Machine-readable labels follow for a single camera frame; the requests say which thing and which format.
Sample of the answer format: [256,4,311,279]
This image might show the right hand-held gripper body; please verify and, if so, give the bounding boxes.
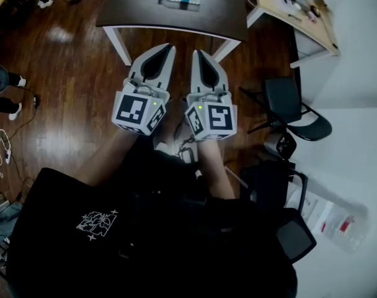
[185,90,238,142]

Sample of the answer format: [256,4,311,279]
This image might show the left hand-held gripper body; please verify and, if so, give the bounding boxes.
[111,78,171,136]

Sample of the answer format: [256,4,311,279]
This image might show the person's right forearm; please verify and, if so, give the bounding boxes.
[196,138,236,200]

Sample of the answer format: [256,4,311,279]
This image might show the person's left forearm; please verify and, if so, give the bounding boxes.
[73,129,140,187]

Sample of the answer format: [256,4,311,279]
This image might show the person's white shoe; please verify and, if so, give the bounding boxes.
[156,140,177,155]

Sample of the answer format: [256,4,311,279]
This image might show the dark table white legs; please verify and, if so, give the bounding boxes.
[95,0,250,67]

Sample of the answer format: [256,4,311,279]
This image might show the black folding chair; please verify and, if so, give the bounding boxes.
[239,78,334,142]

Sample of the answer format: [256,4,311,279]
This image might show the light wooden desk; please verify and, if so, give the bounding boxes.
[246,0,341,70]

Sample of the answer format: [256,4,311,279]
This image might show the black printed T-shirt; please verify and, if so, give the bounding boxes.
[5,135,298,298]

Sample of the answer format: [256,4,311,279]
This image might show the black office chair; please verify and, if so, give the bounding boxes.
[239,163,318,265]

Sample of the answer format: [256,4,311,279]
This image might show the blue jeans pile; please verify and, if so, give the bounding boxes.
[0,201,24,240]

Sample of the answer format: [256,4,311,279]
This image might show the clear plastic bag red items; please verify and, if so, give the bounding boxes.
[312,202,369,254]

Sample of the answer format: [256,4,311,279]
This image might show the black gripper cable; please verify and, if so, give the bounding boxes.
[175,116,199,165]

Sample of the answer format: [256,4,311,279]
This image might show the black floor cable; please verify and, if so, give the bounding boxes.
[8,85,41,142]

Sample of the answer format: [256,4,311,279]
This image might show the white floor cable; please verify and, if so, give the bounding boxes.
[0,128,12,179]

